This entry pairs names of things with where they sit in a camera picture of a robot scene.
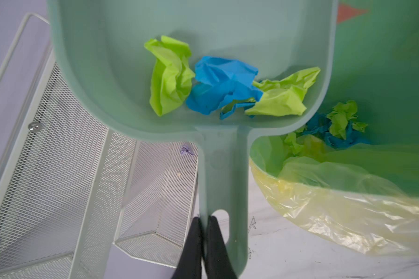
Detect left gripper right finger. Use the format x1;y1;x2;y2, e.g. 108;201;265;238
204;216;237;279

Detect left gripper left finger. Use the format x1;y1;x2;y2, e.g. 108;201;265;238
171;217;203;279

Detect blue green scraps front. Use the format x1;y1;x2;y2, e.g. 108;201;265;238
144;36;321;120

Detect green plastic dustpan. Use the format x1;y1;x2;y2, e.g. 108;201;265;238
47;1;339;275

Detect scraps inside trash bin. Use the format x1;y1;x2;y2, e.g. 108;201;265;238
283;100;370;155

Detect lower white mesh shelf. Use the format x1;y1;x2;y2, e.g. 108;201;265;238
114;141;199;268

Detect white mesh shelf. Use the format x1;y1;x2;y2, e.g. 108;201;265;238
0;12;140;279
114;141;199;268

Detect small purple paper scrap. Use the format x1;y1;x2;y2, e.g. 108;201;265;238
180;143;194;155

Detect upper white mesh shelf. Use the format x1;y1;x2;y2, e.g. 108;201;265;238
0;12;140;279

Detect yellow bin liner bag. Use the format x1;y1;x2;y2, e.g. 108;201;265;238
250;135;419;255

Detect green trash bin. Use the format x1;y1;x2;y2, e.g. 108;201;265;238
249;0;419;198

